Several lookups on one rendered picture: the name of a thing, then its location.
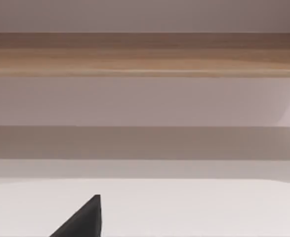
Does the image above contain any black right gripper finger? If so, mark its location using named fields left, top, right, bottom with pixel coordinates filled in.
left=49, top=194, right=103, bottom=237

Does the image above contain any wooden shelf unit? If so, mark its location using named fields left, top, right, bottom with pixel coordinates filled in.
left=0, top=32, right=290, bottom=161

